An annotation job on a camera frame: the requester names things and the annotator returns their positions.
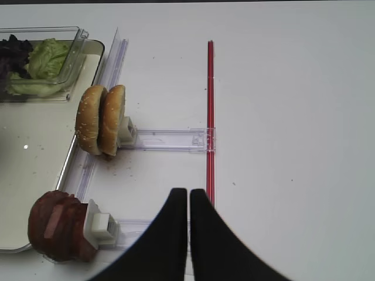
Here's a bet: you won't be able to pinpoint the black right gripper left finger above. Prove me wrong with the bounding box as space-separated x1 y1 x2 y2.
91 188 188 280

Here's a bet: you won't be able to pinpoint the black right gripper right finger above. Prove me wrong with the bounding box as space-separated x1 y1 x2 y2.
190 189 288 280

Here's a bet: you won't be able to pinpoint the white meat pusher block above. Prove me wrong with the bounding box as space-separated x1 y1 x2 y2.
83 199 120 249

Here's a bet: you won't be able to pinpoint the sliced meat patties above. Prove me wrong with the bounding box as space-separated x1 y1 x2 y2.
28 190 97 262

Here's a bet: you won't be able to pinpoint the green lettuce leaves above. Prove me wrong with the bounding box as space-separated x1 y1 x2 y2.
6 38 73 97

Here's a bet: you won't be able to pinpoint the white bun pusher block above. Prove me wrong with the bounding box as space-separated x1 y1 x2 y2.
117 116 137 147

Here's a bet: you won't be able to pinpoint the sesame bun top front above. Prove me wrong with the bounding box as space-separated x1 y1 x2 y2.
75 85 107 156

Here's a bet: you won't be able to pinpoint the sesame bun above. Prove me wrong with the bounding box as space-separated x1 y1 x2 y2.
98 85 125 156
75 85 107 156

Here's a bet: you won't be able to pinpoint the sesame bun top rear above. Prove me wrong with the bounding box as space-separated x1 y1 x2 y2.
98 85 125 156

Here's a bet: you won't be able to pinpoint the metal serving tray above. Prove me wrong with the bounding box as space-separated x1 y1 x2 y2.
1 40 105 253

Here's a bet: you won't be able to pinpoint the red right boundary strip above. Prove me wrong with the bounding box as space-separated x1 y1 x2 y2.
206 40 215 205

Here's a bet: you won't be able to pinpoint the clear right tray divider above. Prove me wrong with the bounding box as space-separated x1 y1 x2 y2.
55 26 129 205

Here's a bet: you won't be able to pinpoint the clear plastic salad container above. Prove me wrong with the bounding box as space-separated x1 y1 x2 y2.
1 26 88 103

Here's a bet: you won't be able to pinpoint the purple cabbage leaves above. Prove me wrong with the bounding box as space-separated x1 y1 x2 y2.
1 35 33 80

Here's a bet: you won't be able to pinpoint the clear acrylic meat rail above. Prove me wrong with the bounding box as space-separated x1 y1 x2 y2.
99 219 152 251

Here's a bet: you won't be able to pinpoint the clear acrylic bun-top rail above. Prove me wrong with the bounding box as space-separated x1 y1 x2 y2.
119 128 216 153

